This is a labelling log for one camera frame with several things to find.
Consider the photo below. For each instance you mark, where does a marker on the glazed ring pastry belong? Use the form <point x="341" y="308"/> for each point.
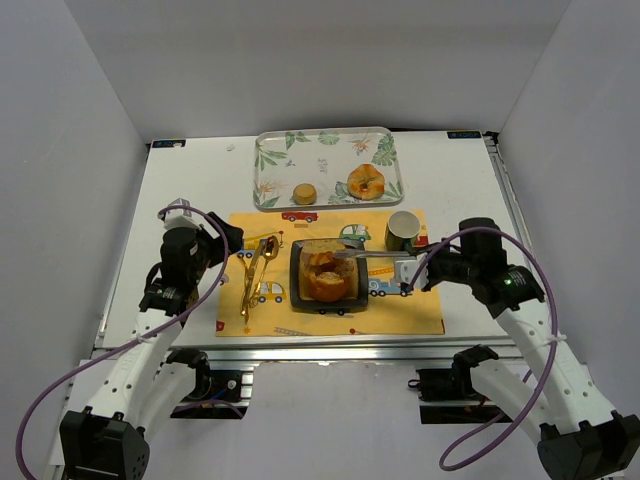
<point x="366" y="183"/>

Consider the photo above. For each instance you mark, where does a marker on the yellow vehicle print placemat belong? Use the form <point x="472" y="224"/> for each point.
<point x="272" y="313"/>

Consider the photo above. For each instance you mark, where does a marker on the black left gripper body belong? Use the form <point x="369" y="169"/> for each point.
<point x="220" y="237"/>

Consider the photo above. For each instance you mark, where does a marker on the metal tongs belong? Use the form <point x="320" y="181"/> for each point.
<point x="358" y="254"/>

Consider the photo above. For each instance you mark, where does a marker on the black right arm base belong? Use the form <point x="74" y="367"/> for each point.
<point x="447" y="394"/>

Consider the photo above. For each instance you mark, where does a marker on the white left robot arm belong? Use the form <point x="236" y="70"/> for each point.
<point x="109" y="438"/>

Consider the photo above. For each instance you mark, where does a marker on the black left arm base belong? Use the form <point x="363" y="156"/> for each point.
<point x="217" y="393"/>

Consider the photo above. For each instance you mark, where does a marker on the toasted bread slice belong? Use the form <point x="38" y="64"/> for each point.
<point x="314" y="246"/>

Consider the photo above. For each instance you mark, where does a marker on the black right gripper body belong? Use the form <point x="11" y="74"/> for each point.
<point x="432" y="267"/>

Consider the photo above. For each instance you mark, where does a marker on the small round bun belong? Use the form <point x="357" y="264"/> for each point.
<point x="304" y="194"/>

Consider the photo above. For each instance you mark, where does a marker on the floral serving tray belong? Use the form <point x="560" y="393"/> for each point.
<point x="323" y="158"/>

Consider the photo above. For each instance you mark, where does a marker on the gold spoon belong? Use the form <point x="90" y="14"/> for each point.
<point x="270" y="252"/>

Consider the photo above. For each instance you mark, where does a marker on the black square plate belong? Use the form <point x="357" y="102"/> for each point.
<point x="300" y="301"/>

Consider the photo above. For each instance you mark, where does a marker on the green mug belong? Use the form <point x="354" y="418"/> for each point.
<point x="404" y="230"/>

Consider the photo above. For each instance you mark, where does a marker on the orange croissant bread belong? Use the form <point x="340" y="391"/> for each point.
<point x="326" y="277"/>

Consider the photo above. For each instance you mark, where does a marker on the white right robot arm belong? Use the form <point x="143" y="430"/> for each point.
<point x="577" y="432"/>

